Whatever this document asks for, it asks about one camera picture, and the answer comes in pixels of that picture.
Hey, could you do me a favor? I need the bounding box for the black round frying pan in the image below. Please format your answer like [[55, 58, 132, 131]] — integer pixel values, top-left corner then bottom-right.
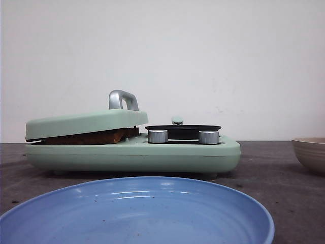
[[145, 125, 221, 140]]

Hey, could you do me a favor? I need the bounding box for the mint green breakfast maker base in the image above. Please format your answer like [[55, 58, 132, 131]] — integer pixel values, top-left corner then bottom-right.
[[25, 134, 241, 173]]

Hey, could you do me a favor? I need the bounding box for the white bread slice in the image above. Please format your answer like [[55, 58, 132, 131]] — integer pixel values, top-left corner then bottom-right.
[[42, 127, 139, 145]]

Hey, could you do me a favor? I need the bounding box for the silver control knob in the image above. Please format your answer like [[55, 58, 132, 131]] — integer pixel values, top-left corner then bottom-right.
[[148, 129, 168, 144], [199, 130, 220, 145]]

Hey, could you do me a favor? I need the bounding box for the blue round plate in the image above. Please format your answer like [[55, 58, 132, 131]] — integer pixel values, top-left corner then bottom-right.
[[1, 177, 275, 243]]

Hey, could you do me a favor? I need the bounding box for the mint green sandwich maker lid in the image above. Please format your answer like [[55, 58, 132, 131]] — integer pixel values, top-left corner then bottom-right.
[[25, 90, 148, 142]]

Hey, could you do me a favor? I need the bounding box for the beige ceramic bowl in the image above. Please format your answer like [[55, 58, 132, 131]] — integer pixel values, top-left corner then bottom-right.
[[291, 137, 324, 174]]

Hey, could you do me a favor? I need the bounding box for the right silver control knob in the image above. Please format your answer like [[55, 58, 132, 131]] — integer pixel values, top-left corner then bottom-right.
[[199, 130, 220, 145]]

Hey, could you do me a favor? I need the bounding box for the left silver control knob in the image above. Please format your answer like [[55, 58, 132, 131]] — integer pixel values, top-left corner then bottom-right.
[[148, 129, 168, 144]]

